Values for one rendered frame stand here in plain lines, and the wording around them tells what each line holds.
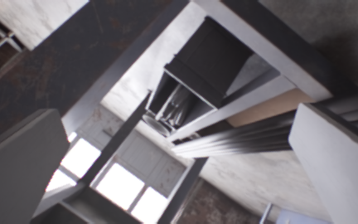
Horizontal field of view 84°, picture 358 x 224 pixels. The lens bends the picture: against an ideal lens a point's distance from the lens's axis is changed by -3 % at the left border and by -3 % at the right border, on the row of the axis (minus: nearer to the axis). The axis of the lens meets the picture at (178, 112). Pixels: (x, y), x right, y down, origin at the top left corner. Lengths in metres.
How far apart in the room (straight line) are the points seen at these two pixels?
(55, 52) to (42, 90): 0.05
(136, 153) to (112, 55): 3.26
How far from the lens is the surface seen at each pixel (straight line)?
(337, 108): 0.43
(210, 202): 3.75
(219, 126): 1.19
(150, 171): 3.53
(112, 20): 0.30
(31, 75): 0.28
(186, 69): 0.62
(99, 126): 3.57
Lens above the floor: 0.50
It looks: 19 degrees down
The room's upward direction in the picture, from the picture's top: 144 degrees counter-clockwise
